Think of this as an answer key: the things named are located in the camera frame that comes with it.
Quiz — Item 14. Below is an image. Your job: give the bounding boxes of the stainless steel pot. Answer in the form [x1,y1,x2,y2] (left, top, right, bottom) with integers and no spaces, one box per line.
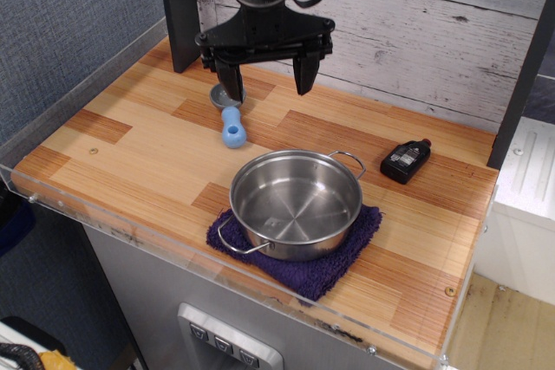
[220,149,363,262]

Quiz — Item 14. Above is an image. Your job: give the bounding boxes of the purple towel cloth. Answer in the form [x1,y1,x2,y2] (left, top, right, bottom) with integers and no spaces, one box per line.
[206,205,382,302]

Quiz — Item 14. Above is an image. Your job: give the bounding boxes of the clear acrylic guard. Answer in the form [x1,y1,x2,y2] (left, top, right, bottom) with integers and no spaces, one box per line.
[1,21,497,369]

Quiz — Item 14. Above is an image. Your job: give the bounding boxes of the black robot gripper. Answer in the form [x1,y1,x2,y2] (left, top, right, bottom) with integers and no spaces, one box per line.
[195,3,335,101]

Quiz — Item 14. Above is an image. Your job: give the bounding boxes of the dark grey right post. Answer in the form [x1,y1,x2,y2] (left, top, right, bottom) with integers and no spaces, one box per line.
[486,0,555,169]

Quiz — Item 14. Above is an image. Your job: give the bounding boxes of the white side cabinet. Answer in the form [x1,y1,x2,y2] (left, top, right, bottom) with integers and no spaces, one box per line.
[474,117,554,304]

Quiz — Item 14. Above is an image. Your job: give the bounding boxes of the silver button panel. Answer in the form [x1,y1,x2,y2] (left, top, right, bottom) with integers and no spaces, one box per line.
[177,302,284,369]

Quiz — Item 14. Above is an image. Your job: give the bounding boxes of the small black bottle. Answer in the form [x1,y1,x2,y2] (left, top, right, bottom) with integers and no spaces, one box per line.
[380,139,432,185]

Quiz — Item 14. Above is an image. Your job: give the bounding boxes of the dark grey post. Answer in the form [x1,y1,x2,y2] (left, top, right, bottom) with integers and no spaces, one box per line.
[486,0,555,169]
[163,0,200,73]

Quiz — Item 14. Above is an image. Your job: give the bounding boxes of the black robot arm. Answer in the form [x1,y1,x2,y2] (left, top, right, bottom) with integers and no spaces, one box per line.
[195,0,335,102]

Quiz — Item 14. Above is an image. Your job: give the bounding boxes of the blue grey toy spoon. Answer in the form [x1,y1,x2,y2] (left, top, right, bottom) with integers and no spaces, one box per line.
[209,84,247,149]

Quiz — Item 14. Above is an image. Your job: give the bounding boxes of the dark grey left post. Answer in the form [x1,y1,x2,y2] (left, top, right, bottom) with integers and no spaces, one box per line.
[163,0,200,73]

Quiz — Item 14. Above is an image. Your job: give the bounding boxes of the yellow black object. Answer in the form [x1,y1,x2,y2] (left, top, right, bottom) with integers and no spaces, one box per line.
[1,342,78,370]

